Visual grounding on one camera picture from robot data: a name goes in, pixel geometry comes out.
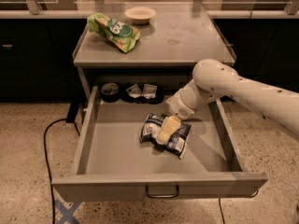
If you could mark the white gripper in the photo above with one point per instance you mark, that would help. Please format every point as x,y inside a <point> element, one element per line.
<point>179,108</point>

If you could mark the black drawer handle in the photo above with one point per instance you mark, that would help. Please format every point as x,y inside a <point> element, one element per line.
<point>155,192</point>

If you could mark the grey open top drawer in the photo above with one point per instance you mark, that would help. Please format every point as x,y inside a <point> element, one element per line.
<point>111,164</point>

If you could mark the blue tape cross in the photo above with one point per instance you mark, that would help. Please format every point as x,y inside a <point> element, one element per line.
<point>67,213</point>

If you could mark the black tape roll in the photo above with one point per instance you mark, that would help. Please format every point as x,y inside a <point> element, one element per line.
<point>110,92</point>

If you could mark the green chip bag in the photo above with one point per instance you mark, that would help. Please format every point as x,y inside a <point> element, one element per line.
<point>122,35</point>

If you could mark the blue chip bag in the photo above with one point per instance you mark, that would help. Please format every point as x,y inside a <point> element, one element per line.
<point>177,142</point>

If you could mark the black tray with packets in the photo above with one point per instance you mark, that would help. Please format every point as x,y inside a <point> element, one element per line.
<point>142,93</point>

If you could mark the grey metal cabinet counter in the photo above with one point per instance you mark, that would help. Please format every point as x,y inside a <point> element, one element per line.
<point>180,34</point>

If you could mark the beige paper bowl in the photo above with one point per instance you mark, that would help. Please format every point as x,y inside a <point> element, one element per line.
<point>140,15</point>

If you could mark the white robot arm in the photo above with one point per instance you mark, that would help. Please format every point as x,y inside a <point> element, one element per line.
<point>212,79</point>

